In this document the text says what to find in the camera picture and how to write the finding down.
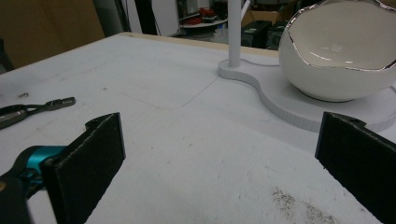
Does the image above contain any black equipment case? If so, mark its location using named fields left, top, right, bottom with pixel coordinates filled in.
left=241, top=20, right=273, bottom=49

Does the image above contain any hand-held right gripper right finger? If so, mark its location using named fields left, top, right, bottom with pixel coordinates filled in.
left=314, top=111, right=396, bottom=224

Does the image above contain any white bowl with silver rim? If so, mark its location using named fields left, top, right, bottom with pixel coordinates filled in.
left=277, top=0, right=396, bottom=103

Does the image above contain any brown cardboard box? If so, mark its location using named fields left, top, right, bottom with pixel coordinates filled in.
left=241, top=9, right=282, bottom=28

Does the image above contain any grey metal post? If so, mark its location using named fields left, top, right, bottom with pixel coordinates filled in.
left=92, top=0, right=126, bottom=38

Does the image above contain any round white shelf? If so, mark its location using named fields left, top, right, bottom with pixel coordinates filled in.
left=178, top=18, right=230, bottom=30

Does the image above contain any black metal clip tool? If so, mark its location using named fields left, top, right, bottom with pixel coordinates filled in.
left=0, top=96, right=77, bottom=131

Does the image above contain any brown wooden board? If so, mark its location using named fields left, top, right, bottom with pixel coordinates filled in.
left=0, top=0, right=106, bottom=70

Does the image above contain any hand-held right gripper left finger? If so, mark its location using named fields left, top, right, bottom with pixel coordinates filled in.
left=41, top=112, right=127, bottom=224

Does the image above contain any red object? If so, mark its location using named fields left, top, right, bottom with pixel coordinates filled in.
left=197, top=7, right=217, bottom=19

